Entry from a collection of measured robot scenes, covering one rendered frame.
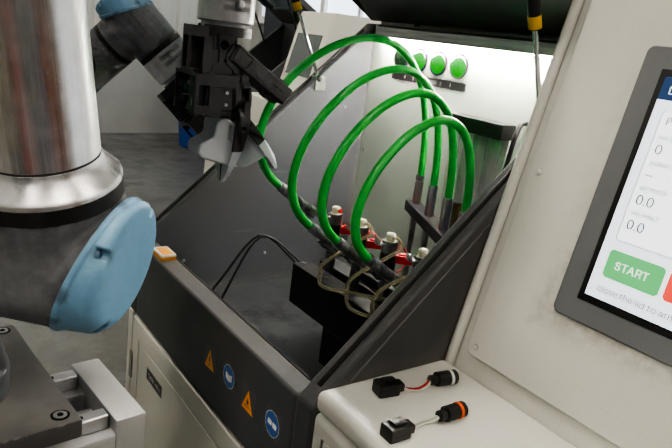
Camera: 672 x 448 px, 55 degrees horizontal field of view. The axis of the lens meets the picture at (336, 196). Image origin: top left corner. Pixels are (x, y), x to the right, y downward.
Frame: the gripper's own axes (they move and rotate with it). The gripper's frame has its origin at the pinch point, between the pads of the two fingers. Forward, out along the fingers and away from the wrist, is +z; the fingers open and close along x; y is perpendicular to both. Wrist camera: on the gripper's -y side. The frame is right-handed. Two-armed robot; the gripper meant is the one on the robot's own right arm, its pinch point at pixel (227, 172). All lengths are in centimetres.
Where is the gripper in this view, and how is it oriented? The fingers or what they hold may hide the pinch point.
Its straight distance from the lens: 92.8
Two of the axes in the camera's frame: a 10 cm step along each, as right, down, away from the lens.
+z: -1.2, 9.6, 2.4
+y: -8.1, 0.4, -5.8
